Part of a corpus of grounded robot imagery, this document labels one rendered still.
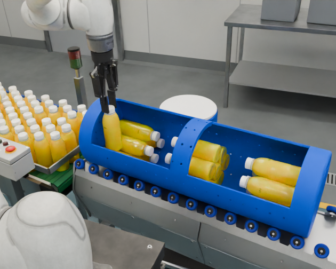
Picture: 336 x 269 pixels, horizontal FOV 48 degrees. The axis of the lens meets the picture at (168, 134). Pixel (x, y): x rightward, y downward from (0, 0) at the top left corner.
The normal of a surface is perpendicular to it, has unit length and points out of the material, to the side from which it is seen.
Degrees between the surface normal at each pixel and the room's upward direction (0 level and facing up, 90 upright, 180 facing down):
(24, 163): 90
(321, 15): 90
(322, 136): 0
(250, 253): 70
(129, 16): 90
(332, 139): 0
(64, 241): 74
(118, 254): 1
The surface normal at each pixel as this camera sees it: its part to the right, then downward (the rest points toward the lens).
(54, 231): 0.55, 0.00
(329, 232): -0.03, -0.84
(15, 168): 0.87, 0.24
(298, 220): -0.49, 0.47
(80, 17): -0.18, 0.52
